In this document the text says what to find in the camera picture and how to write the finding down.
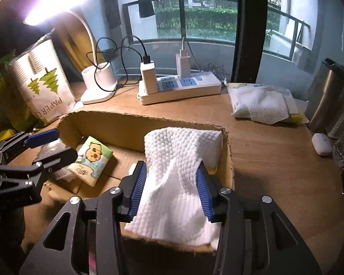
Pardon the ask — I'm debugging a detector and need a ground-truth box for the cartoon tissue pack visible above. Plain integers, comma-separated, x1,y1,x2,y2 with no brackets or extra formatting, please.
68,136,113,187

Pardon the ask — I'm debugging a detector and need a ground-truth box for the paper cup bag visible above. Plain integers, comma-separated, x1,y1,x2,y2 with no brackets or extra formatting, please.
8,33,76,125

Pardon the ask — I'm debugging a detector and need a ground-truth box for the steel thermos tumbler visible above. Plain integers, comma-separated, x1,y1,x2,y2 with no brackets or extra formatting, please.
305,58,344,133

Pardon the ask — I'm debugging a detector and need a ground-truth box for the brown cardboard box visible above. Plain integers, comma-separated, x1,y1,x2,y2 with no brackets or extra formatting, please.
23,110,233,252

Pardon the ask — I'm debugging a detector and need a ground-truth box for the white textured cloth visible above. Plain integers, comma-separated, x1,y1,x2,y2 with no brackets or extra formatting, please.
125,127,222,250

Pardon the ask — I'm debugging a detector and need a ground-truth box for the white desk lamp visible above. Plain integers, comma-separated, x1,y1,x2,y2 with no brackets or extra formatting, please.
24,0,117,104

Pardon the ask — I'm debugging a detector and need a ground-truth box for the white wipes package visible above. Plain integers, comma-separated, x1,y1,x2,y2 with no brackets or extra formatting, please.
227,83,309,125

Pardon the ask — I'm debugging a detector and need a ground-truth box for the white charger with black cable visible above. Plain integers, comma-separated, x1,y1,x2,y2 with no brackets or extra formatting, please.
86,35,159,95

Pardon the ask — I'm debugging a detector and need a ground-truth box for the green snack bag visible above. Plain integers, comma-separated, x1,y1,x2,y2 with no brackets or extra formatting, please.
0,50,38,135

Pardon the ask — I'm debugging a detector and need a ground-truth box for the white earbuds case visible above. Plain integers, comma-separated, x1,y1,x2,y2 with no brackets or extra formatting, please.
311,133,333,157

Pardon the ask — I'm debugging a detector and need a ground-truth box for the white bubble wrap ball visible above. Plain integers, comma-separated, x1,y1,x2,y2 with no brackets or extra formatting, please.
34,139,78,182

